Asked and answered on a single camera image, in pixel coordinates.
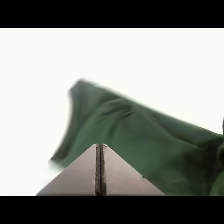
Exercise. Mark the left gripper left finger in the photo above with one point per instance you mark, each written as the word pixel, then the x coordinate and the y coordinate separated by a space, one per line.
pixel 78 176

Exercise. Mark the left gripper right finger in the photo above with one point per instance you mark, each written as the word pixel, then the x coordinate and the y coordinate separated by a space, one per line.
pixel 125 178

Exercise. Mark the dark green T-shirt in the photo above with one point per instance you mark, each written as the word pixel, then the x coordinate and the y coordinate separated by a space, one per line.
pixel 150 143

